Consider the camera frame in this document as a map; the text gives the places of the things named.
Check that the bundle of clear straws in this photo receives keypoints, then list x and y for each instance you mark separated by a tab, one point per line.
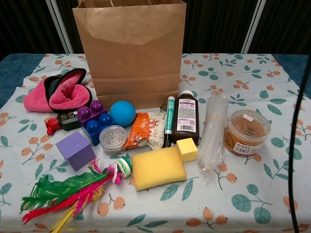
213	136

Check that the clear plastic container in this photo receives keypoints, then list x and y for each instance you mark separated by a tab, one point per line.
246	133

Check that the orange and white snack packet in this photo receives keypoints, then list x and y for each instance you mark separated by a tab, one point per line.
145	131

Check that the brown paper shopping bag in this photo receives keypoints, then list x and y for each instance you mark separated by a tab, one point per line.
131	60

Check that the green marker pen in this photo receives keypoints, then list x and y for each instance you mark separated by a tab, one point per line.
170	114

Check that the brown medicine bottle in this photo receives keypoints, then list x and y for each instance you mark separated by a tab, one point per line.
185	121

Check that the blue rubber ball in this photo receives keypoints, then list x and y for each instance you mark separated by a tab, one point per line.
122	114

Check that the yellow foam cube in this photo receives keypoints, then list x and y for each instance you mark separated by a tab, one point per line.
186	150

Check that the clear tub of paper clips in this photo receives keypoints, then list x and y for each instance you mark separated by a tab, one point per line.
113	140

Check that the yellow sponge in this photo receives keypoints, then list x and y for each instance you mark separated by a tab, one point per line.
158	168

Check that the blue plastic building block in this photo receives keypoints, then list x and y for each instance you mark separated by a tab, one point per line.
93	128

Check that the purple plastic building block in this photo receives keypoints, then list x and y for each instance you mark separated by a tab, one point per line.
85	114

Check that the small black bottle red cap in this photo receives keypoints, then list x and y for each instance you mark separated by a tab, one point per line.
69	120

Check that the purple foam cube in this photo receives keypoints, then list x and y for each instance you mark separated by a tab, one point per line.
75	150

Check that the pink plush cloth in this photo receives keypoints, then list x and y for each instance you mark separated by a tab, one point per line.
70	97

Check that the floral tablecloth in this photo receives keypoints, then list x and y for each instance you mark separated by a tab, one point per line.
170	213

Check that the black pleated curtain panel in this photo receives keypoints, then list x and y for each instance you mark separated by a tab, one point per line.
286	24
65	6
24	24
213	24

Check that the colourful feather shuttlecock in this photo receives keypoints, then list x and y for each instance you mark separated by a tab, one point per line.
60	191

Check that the grey aluminium partition post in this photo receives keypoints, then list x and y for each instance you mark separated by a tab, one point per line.
253	26
60	26

